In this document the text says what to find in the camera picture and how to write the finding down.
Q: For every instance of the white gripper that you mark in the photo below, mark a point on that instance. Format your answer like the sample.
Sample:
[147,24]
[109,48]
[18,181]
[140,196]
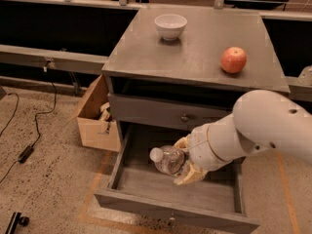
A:
[201,147]

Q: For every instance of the clear plastic water bottle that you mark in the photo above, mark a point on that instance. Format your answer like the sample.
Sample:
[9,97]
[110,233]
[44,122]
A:
[167,159]

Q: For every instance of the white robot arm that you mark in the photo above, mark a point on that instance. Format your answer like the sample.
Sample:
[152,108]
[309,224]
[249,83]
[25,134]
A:
[260,120]

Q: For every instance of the round metal drawer knob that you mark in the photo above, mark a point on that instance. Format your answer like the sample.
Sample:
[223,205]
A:
[184,118]

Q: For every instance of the closed grey upper drawer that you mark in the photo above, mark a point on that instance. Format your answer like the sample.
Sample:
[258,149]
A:
[163,113]

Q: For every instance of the open grey lower drawer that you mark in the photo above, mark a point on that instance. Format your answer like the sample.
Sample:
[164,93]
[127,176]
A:
[137,187]

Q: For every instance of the grey wooden drawer cabinet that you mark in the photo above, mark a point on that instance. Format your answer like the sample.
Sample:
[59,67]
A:
[188,68]

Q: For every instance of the open cardboard box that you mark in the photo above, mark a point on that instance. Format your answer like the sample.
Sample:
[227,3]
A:
[94,132]

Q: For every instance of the red apple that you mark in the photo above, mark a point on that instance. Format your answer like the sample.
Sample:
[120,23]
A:
[233,60]

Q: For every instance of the white ceramic bowl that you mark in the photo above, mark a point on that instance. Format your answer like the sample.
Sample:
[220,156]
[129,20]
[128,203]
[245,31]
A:
[170,26]

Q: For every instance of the black clamp on floor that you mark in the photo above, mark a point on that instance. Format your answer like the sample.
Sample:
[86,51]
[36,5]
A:
[16,220]

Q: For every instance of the black power adapter with cable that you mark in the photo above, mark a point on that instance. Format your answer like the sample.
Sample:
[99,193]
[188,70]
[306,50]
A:
[28,150]

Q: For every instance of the grey metal rail beam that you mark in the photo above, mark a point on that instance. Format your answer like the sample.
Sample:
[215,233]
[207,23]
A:
[57,60]

